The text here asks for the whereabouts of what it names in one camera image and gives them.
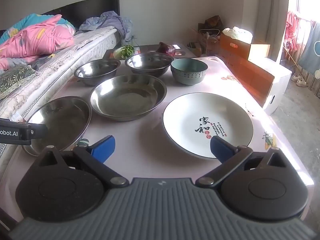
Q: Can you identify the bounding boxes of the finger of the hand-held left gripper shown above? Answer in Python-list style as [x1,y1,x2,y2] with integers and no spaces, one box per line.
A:
[28,123,48,141]

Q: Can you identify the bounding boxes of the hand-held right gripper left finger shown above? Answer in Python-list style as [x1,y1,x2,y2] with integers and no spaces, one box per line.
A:
[37,135,129,188]

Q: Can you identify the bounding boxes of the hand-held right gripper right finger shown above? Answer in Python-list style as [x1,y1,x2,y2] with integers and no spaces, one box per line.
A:
[195,135,289,188]

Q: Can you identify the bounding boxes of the shallow steel plate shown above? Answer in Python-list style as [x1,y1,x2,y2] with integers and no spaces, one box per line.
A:
[22,96,92,157]

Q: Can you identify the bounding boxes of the white ceramic plate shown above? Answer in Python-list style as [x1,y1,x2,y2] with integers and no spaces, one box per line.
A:
[163,93,254,160]

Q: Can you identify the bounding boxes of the deep steel plate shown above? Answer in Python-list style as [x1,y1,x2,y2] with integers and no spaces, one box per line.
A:
[90,74,167,122]

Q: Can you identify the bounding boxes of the small steel bowl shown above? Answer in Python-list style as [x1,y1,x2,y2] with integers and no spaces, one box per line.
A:
[74,59,121,86]

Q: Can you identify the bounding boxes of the teal ceramic bowl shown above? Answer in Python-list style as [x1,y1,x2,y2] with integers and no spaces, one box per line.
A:
[171,58,209,86]

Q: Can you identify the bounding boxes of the wide steel bowl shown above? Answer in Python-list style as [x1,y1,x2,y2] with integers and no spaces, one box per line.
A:
[125,53,175,77]

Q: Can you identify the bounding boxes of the white mattress label card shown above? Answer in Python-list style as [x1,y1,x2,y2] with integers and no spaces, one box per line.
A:
[10,113,26,123]

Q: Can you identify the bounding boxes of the pink printed tablecloth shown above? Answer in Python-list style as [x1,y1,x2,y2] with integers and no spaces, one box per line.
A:
[0,56,316,228]

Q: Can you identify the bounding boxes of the green leaf-patterned pillow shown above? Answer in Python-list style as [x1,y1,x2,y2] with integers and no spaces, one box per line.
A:
[0,64,40,100]

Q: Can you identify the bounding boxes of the white quilted mattress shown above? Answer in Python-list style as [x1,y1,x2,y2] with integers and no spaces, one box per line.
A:
[0,27,118,160]

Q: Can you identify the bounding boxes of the large white cardboard box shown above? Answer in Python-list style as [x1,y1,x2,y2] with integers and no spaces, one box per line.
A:
[219,52,292,116]

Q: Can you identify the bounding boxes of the pink floral quilt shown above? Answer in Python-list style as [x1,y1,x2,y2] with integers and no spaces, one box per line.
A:
[0,13,76,71]

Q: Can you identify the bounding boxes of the napa cabbage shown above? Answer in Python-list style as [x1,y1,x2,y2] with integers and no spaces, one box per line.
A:
[113,45,135,60]

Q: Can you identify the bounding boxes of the white shoes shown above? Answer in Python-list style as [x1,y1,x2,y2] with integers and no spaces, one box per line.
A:
[291,73,308,87]

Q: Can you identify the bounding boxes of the small open cardboard box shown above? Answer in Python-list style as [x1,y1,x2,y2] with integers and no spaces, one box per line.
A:
[187,29,222,57]

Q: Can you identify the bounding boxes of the printed appliance box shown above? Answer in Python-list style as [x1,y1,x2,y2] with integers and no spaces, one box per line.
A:
[103,44,198,61]

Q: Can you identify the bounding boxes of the red onion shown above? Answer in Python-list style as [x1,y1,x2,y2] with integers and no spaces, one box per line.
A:
[156,42,176,56]

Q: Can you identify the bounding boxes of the white plastic bag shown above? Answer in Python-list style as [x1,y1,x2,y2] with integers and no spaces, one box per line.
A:
[222,26,253,43]

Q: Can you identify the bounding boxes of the pale blue clothes pile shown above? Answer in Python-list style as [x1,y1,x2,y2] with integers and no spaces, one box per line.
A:
[79,11,133,42]

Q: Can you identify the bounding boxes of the brown paper bag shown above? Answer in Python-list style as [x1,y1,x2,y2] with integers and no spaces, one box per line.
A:
[198,15,224,35]

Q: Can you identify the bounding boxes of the dark wooden headboard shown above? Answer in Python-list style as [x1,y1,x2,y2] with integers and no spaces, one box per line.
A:
[41,0,121,31]

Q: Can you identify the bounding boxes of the blue hanging cloth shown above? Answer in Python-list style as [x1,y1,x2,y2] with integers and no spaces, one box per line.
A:
[298,21,320,76]

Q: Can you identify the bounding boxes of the pink hanging garment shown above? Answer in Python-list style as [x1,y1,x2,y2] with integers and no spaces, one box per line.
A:
[283,11,300,53]

